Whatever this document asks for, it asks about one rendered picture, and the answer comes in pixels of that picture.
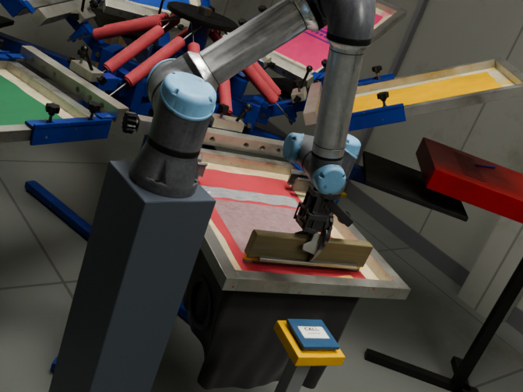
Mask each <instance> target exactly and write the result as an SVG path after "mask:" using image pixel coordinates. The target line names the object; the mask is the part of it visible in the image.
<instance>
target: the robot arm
mask: <svg viewBox="0 0 523 392"><path fill-rule="evenodd" d="M375 13H376V0H281V1H280V2H278V3H276V4H275V5H273V6H272V7H270V8H269V9H266V10H265V11H264V12H262V13H261V14H259V15H257V16H256V17H254V18H253V19H251V20H249V21H248V22H246V23H245V24H243V25H242V26H240V27H238V28H237V29H235V30H234V31H232V32H231V33H229V34H227V35H226V36H225V37H223V38H221V39H219V40H218V41H217V42H215V43H214V44H211V45H210V46H208V47H207V48H205V49H204V50H202V51H200V52H199V53H195V52H191V51H188V52H186V53H184V54H183V55H181V56H180V57H178V58H169V59H165V60H162V61H160V62H159V63H157V64H156V65H155V66H154V67H153V68H152V69H151V71H150V73H149V75H148V78H147V83H146V92H147V96H148V98H149V101H150V103H151V105H152V108H153V112H154V113H153V119H152V123H151V125H150V129H149V134H148V136H147V139H146V143H145V144H144V146H143V147H142V148H141V149H140V151H139V153H138V155H137V156H136V157H135V158H134V159H133V161H132V164H131V166H130V170H129V176H130V178H131V179H132V181H133V182H134V183H136V184H137V185H138V186H140V187H141V188H143V189H145V190H147V191H149V192H152V193H154V194H158V195H161V196H164V197H169V198H187V197H190V196H192V195H193V194H194V193H195V192H196V188H197V186H198V156H199V153H200V150H201V147H202V143H203V141H204V138H205V134H206V132H207V129H208V126H209V122H210V119H211V116H212V114H213V112H214V110H215V107H216V91H217V88H218V86H219V85H220V84H221V83H223V82H225V81H226V80H228V79H230V78H231V77H233V76H234V75H236V74H237V73H239V72H241V71H242V70H244V69H246V68H247V67H248V66H250V65H252V64H254V63H255V62H256V61H258V60H260V59H261V58H263V57H264V56H266V55H267V54H270V53H271V52H273V51H274V50H275V49H277V48H279V47H281V46H282V45H284V44H285V43H287V42H288V41H290V40H292V39H293V38H294V37H297V36H298V35H300V34H301V33H302V32H304V31H306V30H313V31H316V32H317V31H319V30H320V29H322V28H323V27H325V26H327V25H328V30H327V35H326V40H327V41H328V42H329V44H330V46H329V50H328V59H327V64H326V69H325V77H324V82H323V86H322V91H321V100H320V105H319V110H318V118H317V123H316V128H315V133H314V136H310V135H305V134H304V133H303V134H299V133H290V134H289V135H287V137H286V139H285V142H284V144H283V158H284V159H285V160H286V161H288V162H291V163H298V164H299V165H300V167H301V168H302V170H303V171H304V172H305V173H306V175H307V176H308V178H309V179H310V180H311V183H312V185H313V186H309V187H308V189H307V193H306V195H305V198H304V201H303V202H299V204H298V206H297V210H296V212H295V214H294V217H293V218H294V219H295V220H296V222H297V223H298V225H299V226H300V227H301V229H302V230H301V231H299V232H295V234H303V235H310V236H312V239H311V241H309V242H307V243H305V244H304V245H303V246H302V250H303V251H306V252H308V253H310V254H311V255H310V258H309V262H312V261H313V260H314V259H315V258H316V257H317V256H318V255H319V254H320V253H321V251H322V250H324V248H325V246H326V245H327V243H328V241H329V239H330V236H331V232H332V225H333V222H334V219H333V218H334V214H335V215H336V216H337V219H338V221H339V222H340V223H342V224H345V225H346V226H347V227H349V226H351V225H352V224H353V220H352V219H351V218H350V217H351V216H350V214H349V213H348V212H347V211H343V210H342V209H341V208H340V207H339V206H338V205H337V204H336V203H335V202H334V201H338V200H339V199H340V196H341V194H342V193H343V191H344V188H345V186H346V183H347V180H348V179H349V175H350V173H351V171H352V168H353V165H354V163H355V162H356V159H357V156H358V154H359V151H360V146H361V144H360V141H359V140H358V139H357V138H355V137H354V136H352V135H349V134H348V132H349V125H350V121H351V116H352V112H353V104H354V100H355V96H356V89H357V85H358V81H359V77H360V69H361V65H362V60H363V53H364V50H365V49H366V48H368V47H369V46H370V43H371V39H372V35H373V31H374V21H375ZM299 207H300V210H299V212H298V215H297V211H298V208H299ZM318 232H320V233H321V234H320V233H318Z"/></svg>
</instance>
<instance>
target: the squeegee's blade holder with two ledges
mask: <svg viewBox="0 0 523 392"><path fill-rule="evenodd" d="M258 260H259V261H263V262H272V263H282V264H301V265H310V266H320V267H330V268H348V269H357V268H358V266H357V264H348V263H339V262H330V261H312V262H309V260H303V259H294V258H284V257H267V256H258Z"/></svg>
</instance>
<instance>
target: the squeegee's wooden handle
mask: <svg viewBox="0 0 523 392"><path fill-rule="evenodd" d="M311 239H312V236H310V235H303V234H295V233H281V232H274V231H267V230H260V229H254V230H253V231H252V233H251V236H250V238H249V241H248V242H247V246H246V247H245V250H244V251H245V253H246V255H247V257H250V258H258V256H267V257H284V258H294V259H303V260H309V258H310V255H311V254H310V253H308V252H306V251H303V250H302V246H303V245H304V244H305V243H307V242H309V241H311ZM372 249H373V246H372V244H371V243H370V242H367V241H360V240H346V239H339V238H331V237H330V239H329V241H328V243H327V245H326V246H325V248H324V250H322V251H321V253H320V254H319V255H318V256H317V257H316V258H315V259H314V260H313V261H330V262H339V263H348V264H357V266H358V267H363V266H364V265H365V263H366V261H367V258H368V257H369V255H370V252H371V251H372Z"/></svg>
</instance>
